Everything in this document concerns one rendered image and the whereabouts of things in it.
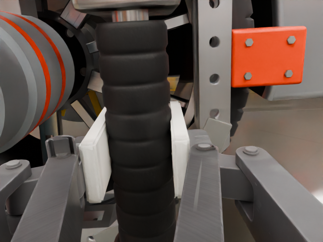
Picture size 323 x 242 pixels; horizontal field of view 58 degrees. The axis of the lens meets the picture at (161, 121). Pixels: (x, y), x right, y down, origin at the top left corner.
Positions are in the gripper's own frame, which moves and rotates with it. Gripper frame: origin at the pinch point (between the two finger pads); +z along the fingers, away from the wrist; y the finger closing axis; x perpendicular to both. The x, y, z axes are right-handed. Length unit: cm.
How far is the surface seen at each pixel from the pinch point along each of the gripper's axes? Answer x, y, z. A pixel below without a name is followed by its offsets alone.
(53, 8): 11, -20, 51
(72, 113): -12, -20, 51
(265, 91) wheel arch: -7.1, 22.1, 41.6
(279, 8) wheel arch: 8.4, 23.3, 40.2
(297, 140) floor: -83, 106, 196
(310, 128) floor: -83, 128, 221
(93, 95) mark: -8, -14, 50
